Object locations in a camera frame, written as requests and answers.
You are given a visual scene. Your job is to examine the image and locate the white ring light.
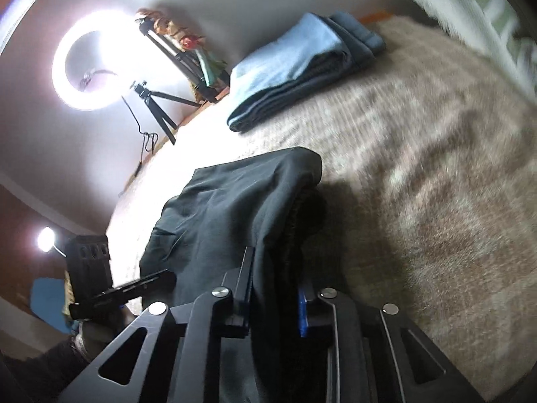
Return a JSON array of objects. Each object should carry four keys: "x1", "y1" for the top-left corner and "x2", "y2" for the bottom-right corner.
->
[{"x1": 52, "y1": 7, "x2": 182, "y2": 111}]

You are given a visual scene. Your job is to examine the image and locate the checkered beige bed blanket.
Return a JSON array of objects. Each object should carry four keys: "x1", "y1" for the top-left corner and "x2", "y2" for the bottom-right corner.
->
[{"x1": 106, "y1": 16, "x2": 536, "y2": 401}]

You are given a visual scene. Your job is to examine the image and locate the black mini tripod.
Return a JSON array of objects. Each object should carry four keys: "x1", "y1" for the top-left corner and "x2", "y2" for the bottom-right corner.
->
[{"x1": 130, "y1": 80, "x2": 202, "y2": 147}]

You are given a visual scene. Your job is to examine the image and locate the orange bed sheet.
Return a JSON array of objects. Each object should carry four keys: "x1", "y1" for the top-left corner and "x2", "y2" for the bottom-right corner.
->
[{"x1": 358, "y1": 10, "x2": 393, "y2": 25}]

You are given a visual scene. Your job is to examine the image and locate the black power cable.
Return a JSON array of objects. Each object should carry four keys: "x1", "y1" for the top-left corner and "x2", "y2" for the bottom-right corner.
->
[{"x1": 118, "y1": 95, "x2": 160, "y2": 198}]

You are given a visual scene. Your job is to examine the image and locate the folded silver tripod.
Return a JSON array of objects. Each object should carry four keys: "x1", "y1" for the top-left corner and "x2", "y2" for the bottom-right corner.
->
[{"x1": 135, "y1": 16, "x2": 232, "y2": 104}]

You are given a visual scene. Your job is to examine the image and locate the folded blue jeans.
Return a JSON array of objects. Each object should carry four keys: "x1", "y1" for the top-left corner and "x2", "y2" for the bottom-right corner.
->
[{"x1": 227, "y1": 12, "x2": 386, "y2": 133}]

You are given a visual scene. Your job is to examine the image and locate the green white patterned pillow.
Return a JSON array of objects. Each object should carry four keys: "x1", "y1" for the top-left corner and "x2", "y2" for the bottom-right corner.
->
[{"x1": 413, "y1": 0, "x2": 536, "y2": 103}]

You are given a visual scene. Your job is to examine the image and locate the white desk lamp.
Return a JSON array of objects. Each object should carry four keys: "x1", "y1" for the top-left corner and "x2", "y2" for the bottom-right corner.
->
[{"x1": 36, "y1": 227, "x2": 66, "y2": 258}]

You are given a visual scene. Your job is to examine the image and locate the gloved left hand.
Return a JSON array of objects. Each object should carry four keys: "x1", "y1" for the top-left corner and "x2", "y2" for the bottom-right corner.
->
[{"x1": 74, "y1": 306, "x2": 137, "y2": 362}]

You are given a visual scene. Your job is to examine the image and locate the dark green pants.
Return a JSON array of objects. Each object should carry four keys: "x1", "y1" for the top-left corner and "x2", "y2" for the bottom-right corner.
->
[{"x1": 137, "y1": 145, "x2": 329, "y2": 403}]

